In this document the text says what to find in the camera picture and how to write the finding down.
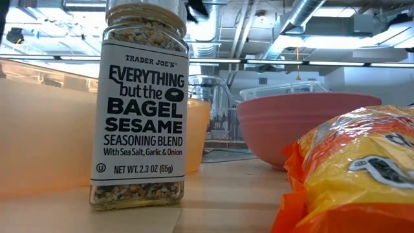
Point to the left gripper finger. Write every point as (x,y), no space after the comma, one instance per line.
(196,9)

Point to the bagel seasoning glass jar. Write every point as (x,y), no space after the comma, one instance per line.
(139,113)

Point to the pink bowl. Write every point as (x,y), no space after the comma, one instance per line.
(275,129)

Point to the orange yellow ramen packet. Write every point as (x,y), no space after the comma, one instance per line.
(355,174)

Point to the long linear ceiling light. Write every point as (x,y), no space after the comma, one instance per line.
(275,62)

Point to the dark horizontal ceiling pipe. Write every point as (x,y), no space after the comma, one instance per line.
(87,4)

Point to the clear plastic bin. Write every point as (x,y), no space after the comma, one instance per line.
(223,129)
(284,89)

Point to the black round ceiling device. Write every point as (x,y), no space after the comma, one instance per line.
(14,35)

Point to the orange translucent plastic bin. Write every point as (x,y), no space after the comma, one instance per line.
(45,136)

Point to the corrugated silver ventilation duct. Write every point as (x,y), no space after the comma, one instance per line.
(207,35)

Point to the grey wall box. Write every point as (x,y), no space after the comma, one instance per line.
(263,81)

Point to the smooth silver spiral duct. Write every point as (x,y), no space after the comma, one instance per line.
(300,13)

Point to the grey rectangular ceiling duct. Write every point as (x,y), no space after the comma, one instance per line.
(333,26)

